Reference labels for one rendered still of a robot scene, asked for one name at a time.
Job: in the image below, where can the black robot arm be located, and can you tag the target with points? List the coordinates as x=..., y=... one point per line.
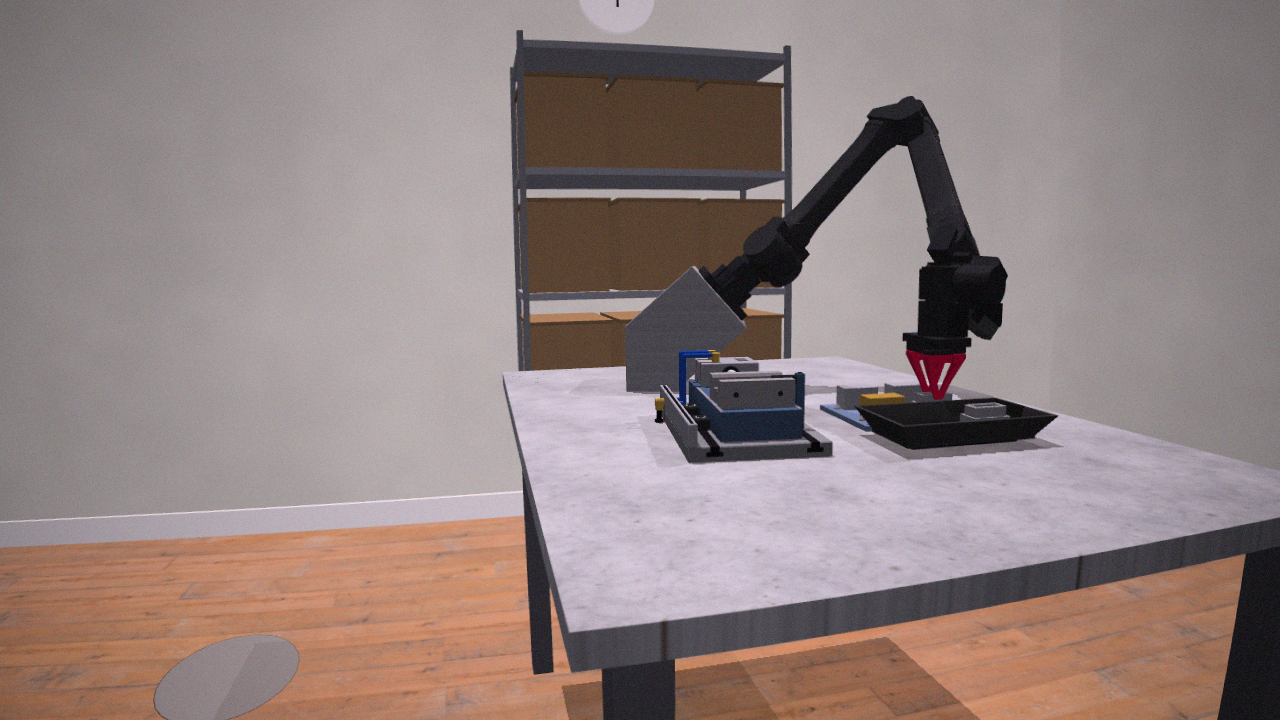
x=980, y=280

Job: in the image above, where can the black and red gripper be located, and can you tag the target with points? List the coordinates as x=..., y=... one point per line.
x=932, y=334

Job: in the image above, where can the yellow rectangular block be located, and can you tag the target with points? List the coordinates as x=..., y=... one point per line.
x=885, y=398

